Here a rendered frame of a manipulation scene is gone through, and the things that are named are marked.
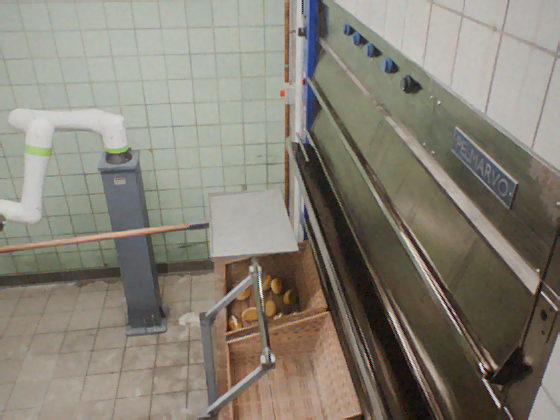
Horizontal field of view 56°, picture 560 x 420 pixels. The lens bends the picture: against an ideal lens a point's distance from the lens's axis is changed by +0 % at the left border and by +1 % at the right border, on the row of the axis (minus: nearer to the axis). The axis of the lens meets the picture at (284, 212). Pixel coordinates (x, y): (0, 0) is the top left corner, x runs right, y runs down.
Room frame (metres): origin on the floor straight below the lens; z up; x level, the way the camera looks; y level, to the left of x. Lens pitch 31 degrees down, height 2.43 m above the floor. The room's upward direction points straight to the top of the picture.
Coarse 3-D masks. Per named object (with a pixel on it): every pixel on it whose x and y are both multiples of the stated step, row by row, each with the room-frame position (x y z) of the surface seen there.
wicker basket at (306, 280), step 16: (304, 240) 2.36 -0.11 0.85; (272, 256) 2.33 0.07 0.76; (288, 256) 2.34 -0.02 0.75; (304, 256) 2.32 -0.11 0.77; (224, 272) 2.23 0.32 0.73; (240, 272) 2.31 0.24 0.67; (272, 272) 2.34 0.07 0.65; (288, 272) 2.34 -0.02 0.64; (304, 272) 2.24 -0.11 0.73; (224, 288) 2.09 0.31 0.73; (288, 288) 2.27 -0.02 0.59; (304, 288) 2.15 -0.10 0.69; (320, 288) 1.95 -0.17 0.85; (240, 304) 2.14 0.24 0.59; (288, 304) 2.14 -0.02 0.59; (304, 304) 2.07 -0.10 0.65; (320, 304) 1.88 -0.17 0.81; (224, 320) 1.86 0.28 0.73; (240, 320) 2.02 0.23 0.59; (256, 320) 2.01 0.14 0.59; (272, 320) 1.80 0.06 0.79; (288, 320) 1.80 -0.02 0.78
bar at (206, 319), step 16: (256, 256) 1.76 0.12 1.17; (256, 272) 1.65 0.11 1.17; (240, 288) 1.66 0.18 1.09; (256, 288) 1.55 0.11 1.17; (224, 304) 1.65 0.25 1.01; (256, 304) 1.47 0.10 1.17; (208, 320) 1.63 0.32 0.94; (208, 336) 1.63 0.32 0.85; (208, 352) 1.63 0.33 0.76; (208, 368) 1.63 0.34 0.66; (272, 368) 1.19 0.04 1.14; (208, 384) 1.63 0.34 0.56; (240, 384) 1.18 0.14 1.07; (208, 400) 1.62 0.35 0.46; (224, 400) 1.17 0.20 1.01; (208, 416) 1.15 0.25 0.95
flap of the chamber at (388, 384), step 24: (312, 168) 2.11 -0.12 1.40; (312, 192) 1.87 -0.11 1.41; (336, 216) 1.70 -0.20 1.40; (336, 240) 1.52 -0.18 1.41; (360, 264) 1.40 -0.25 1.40; (336, 288) 1.25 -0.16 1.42; (360, 288) 1.26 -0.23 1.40; (360, 312) 1.15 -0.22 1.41; (384, 312) 1.16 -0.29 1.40; (384, 336) 1.06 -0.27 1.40; (360, 360) 0.96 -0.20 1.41; (384, 360) 0.97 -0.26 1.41; (384, 384) 0.89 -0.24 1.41; (408, 384) 0.90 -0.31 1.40; (408, 408) 0.82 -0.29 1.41
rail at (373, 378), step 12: (288, 144) 2.32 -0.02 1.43; (300, 168) 2.04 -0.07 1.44; (300, 180) 1.95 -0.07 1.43; (312, 204) 1.73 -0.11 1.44; (312, 216) 1.66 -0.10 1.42; (324, 240) 1.48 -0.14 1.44; (336, 264) 1.35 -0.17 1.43; (336, 276) 1.28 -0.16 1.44; (348, 300) 1.17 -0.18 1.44; (348, 312) 1.12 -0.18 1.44; (360, 336) 1.02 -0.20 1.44; (360, 348) 0.98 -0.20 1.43; (372, 360) 0.94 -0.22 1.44; (372, 372) 0.90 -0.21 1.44; (372, 384) 0.87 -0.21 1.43; (384, 396) 0.83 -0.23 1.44; (384, 408) 0.79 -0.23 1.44
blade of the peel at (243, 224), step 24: (216, 192) 2.28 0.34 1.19; (240, 192) 2.29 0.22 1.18; (264, 192) 2.29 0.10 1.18; (216, 216) 2.08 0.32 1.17; (240, 216) 2.07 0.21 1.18; (264, 216) 2.06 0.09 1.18; (216, 240) 1.88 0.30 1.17; (240, 240) 1.87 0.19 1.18; (264, 240) 1.86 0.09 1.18; (288, 240) 1.86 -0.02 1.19
